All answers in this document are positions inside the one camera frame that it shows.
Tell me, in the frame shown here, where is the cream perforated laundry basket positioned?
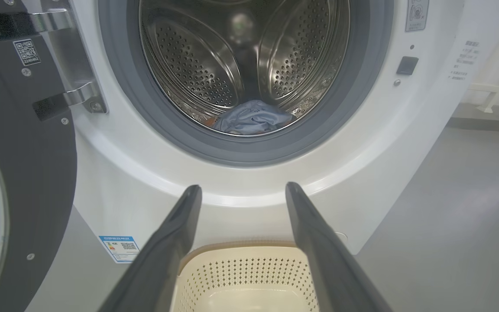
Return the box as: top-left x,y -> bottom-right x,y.
169,241 -> 319,312

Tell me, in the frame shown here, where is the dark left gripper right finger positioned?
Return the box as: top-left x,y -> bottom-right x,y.
285,182 -> 393,312

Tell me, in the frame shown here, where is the printed text notice sticker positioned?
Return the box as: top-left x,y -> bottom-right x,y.
449,40 -> 480,82

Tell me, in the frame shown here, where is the metal door hinge bracket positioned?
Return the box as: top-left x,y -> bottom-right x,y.
29,0 -> 108,115

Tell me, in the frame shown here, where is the stainless steel washing machine drum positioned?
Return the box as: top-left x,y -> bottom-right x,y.
139,0 -> 350,137

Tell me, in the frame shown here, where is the white QR code sticker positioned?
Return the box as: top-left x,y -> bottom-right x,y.
13,39 -> 42,67

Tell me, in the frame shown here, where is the white front-load washing machine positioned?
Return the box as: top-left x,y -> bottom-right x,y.
24,0 -> 495,312

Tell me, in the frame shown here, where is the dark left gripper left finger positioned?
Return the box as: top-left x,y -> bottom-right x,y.
98,185 -> 202,312

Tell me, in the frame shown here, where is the white metal railing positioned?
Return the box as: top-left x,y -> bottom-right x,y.
468,0 -> 499,114

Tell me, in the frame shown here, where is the dark washing machine door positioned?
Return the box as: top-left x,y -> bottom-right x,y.
0,0 -> 78,312

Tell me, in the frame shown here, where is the blue energy label sticker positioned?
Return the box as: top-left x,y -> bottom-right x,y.
98,235 -> 140,263

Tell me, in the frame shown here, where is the grey caution label sticker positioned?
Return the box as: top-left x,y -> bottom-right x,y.
405,0 -> 430,32

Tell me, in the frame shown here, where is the blue cartoon print garment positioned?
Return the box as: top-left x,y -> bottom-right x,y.
211,100 -> 297,136

